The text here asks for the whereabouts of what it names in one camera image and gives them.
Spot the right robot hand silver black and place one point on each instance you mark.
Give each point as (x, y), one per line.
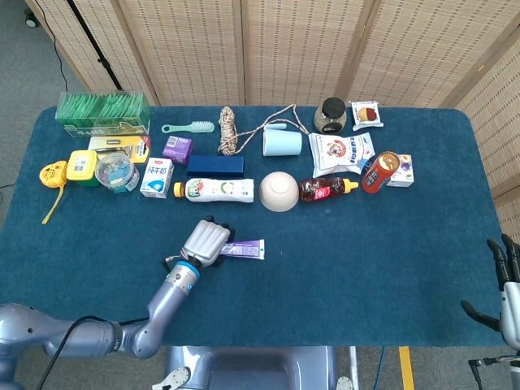
(512, 300)

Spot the beige bowl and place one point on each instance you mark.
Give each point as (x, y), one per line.
(279, 191)

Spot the green container yellow lid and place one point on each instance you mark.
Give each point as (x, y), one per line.
(81, 164)

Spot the glass jar black lid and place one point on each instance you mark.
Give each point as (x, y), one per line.
(331, 118)

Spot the black stand pole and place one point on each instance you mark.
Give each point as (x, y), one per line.
(95, 46)

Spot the mint green brush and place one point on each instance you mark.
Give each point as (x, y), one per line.
(203, 126)

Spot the white table leg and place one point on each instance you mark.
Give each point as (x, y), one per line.
(354, 365)

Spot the bamboo folding screen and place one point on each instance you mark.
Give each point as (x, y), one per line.
(284, 48)

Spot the purple white toothpaste tube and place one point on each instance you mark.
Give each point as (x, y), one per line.
(248, 248)

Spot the small white purple carton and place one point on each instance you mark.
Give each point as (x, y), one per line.
(406, 170)

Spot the red orange soda can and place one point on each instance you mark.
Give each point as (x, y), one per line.
(378, 174)

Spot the black caster wheel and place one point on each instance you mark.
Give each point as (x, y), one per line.
(30, 18)

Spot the yellow tape measure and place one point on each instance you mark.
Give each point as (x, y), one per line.
(53, 172)

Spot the razor blister pack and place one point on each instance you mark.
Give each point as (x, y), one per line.
(113, 143)

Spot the light blue plastic cup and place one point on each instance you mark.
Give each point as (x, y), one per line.
(282, 142)

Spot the white drink bottle yellow cap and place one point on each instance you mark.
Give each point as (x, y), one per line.
(219, 190)

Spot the yellow floor tape strip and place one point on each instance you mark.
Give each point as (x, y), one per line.
(406, 367)

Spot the blue felt table cloth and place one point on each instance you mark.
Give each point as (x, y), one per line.
(325, 292)

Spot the amber bear honey bottle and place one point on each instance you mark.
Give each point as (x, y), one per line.
(325, 190)

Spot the white candy bag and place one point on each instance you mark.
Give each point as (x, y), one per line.
(339, 153)

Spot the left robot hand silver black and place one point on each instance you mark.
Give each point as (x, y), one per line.
(205, 243)

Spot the white blue milk carton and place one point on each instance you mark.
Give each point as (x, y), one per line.
(156, 178)

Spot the clear box green sachets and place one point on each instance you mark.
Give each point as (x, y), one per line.
(101, 113)

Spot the navy blue box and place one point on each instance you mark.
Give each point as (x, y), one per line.
(215, 166)

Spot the left robot arm grey-blue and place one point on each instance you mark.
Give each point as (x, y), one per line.
(170, 292)

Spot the small purple box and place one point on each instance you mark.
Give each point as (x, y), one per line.
(177, 149)

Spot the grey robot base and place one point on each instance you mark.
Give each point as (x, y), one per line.
(252, 369)

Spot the white snack packet red yellow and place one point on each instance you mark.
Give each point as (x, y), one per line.
(367, 115)

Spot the clear tub of clips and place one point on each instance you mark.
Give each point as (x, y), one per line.
(115, 172)

